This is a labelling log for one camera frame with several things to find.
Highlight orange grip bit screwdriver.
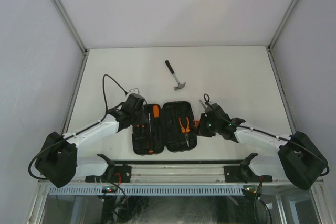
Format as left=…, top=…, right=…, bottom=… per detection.
left=153, top=105, right=160, bottom=126

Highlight black orange handled screwdriver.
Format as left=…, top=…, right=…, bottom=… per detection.
left=148, top=113, right=154, bottom=154

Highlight orange handled needle-nose pliers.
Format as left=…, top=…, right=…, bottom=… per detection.
left=178, top=117, right=190, bottom=147

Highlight black plastic tool case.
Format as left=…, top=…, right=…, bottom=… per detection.
left=132, top=101, right=197, bottom=155

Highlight black handled claw hammer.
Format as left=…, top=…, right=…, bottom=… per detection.
left=165, top=60, right=186, bottom=91

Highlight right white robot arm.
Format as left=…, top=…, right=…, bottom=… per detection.
left=195, top=102, right=330, bottom=190

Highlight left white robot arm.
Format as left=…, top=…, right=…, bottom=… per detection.
left=28, top=93, right=146, bottom=188

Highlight right black camera cable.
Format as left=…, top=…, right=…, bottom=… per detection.
left=203, top=93, right=331, bottom=177

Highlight black camera cable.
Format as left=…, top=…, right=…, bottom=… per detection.
left=203, top=93, right=331, bottom=177
left=28, top=74, right=129, bottom=180

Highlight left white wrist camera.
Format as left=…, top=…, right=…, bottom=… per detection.
left=127, top=88, right=140, bottom=95

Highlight left black camera cable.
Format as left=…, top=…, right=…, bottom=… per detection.
left=28, top=74, right=129, bottom=180

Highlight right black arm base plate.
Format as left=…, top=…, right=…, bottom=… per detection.
left=224, top=165, right=273, bottom=183

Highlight aluminium front frame rail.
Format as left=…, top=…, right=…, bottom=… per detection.
left=38, top=163, right=323, bottom=184

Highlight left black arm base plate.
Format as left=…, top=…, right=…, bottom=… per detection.
left=85, top=165, right=132, bottom=184

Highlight blue slotted cable duct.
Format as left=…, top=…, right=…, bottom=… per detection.
left=47, top=185, right=244, bottom=196

